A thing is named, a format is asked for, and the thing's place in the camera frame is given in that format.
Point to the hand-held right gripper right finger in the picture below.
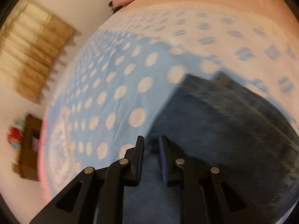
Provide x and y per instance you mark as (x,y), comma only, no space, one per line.
(163,165)

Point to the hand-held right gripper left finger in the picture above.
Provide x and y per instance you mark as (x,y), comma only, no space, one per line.
(139,165)

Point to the blue denim pants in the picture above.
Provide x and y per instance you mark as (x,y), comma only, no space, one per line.
(222,126)

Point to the polka dot printed bed sheet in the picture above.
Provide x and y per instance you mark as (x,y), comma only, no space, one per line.
(121,74)

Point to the brown wooden cabinet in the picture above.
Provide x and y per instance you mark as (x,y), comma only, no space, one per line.
(29,149)

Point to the red gift bag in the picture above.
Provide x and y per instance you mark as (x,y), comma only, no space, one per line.
(15,134)

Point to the beige patterned window curtain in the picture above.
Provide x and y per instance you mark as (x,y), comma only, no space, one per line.
(30,51)

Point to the dark cloth bundle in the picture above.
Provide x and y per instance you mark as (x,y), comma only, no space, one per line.
(114,5)

